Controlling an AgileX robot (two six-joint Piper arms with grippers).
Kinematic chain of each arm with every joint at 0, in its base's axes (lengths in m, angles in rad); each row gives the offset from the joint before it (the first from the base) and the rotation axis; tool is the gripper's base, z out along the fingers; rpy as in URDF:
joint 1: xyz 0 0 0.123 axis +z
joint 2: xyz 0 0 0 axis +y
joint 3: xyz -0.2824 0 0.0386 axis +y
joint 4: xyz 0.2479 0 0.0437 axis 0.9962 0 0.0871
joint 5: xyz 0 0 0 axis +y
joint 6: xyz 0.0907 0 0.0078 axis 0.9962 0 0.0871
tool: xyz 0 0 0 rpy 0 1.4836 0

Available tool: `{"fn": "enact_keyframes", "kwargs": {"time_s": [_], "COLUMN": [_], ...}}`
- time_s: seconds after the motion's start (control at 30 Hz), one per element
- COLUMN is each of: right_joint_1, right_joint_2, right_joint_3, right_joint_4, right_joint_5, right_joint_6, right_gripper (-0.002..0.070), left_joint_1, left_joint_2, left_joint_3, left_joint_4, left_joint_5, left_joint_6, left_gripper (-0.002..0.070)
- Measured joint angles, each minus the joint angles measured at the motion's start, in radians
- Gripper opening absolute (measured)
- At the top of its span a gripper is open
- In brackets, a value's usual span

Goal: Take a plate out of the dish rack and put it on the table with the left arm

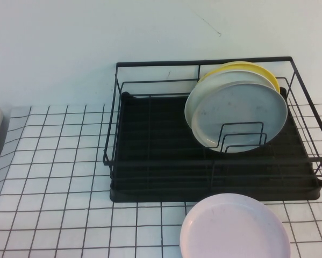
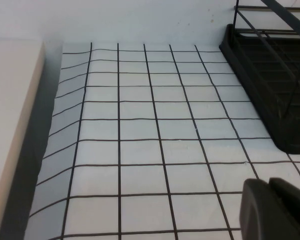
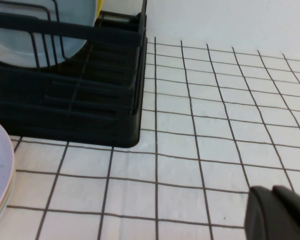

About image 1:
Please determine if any black plastic drip tray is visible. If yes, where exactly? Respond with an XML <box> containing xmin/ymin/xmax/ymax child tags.
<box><xmin>109</xmin><ymin>91</ymin><xmax>322</xmax><ymax>203</ymax></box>

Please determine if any pink plate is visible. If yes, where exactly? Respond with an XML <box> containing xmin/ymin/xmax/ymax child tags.
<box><xmin>179</xmin><ymin>193</ymin><xmax>292</xmax><ymax>258</ymax></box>

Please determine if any grey plate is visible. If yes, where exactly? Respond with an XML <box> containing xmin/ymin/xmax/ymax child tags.
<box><xmin>190</xmin><ymin>82</ymin><xmax>289</xmax><ymax>154</ymax></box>

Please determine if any pale green-white plate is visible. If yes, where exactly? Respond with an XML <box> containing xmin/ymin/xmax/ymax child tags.
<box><xmin>184</xmin><ymin>70</ymin><xmax>276</xmax><ymax>130</ymax></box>

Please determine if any yellow plate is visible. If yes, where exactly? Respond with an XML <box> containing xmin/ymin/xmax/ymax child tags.
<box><xmin>197</xmin><ymin>61</ymin><xmax>281</xmax><ymax>94</ymax></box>

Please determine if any white black-grid tablecloth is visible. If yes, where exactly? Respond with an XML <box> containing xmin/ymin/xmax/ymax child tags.
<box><xmin>0</xmin><ymin>96</ymin><xmax>322</xmax><ymax>258</ymax></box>

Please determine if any black wire dish rack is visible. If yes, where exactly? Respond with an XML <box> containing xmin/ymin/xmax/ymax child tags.
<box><xmin>103</xmin><ymin>55</ymin><xmax>322</xmax><ymax>189</ymax></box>

